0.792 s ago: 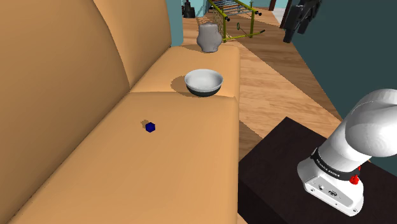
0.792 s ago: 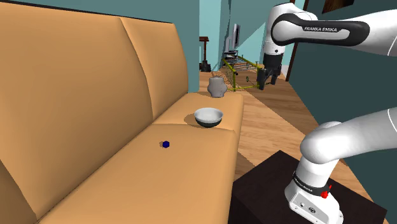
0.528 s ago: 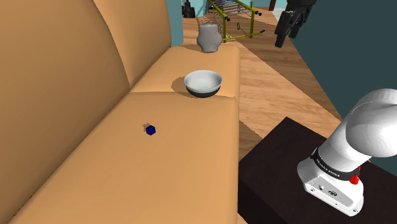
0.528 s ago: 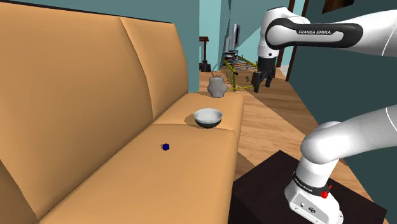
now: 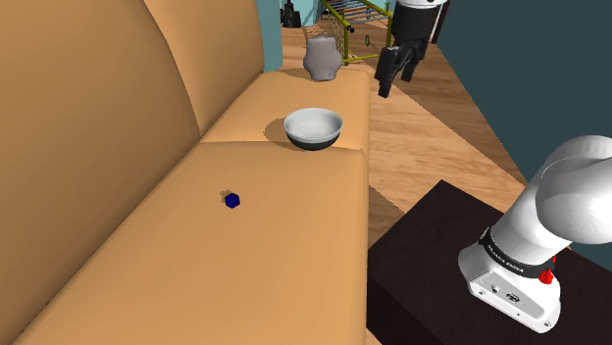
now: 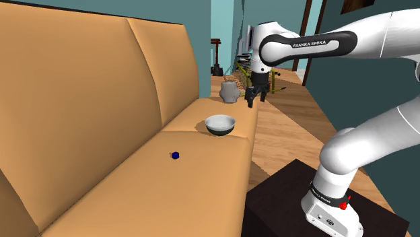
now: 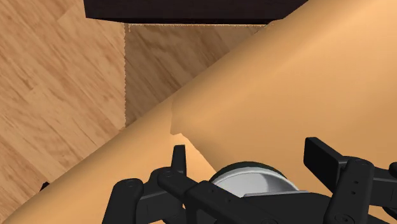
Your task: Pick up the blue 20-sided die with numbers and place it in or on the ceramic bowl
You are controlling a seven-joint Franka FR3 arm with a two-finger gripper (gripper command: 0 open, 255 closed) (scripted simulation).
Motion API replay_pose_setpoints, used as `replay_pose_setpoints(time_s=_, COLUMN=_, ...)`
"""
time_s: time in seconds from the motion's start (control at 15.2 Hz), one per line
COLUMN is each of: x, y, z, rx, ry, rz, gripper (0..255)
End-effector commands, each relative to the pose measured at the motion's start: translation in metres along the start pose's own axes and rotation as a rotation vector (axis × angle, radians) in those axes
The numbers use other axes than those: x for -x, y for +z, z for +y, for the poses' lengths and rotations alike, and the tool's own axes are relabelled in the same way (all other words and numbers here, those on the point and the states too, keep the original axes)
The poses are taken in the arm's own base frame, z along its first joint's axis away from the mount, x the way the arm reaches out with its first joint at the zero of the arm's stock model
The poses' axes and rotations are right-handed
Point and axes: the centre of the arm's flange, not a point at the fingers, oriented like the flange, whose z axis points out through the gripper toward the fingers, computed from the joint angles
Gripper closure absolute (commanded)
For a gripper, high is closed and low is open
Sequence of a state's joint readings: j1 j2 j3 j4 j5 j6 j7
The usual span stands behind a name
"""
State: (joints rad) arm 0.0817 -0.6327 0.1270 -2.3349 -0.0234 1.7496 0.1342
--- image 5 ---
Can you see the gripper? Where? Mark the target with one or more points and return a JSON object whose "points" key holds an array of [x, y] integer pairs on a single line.
{"points": [[411, 24]]}

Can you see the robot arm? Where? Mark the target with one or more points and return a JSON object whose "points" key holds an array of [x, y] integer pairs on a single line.
{"points": [[519, 236]]}

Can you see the grey vase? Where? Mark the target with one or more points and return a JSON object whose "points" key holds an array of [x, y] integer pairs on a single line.
{"points": [[322, 59]]}

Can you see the white bowl with dark outside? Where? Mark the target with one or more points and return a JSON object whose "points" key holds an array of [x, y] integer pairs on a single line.
{"points": [[313, 125]]}

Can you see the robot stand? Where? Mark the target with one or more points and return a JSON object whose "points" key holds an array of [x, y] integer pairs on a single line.
{"points": [[420, 248]]}

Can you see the tan sofa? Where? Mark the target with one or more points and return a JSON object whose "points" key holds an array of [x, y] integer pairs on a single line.
{"points": [[287, 239]]}

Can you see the small blue cube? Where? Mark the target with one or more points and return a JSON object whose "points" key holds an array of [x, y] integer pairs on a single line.
{"points": [[232, 200]]}

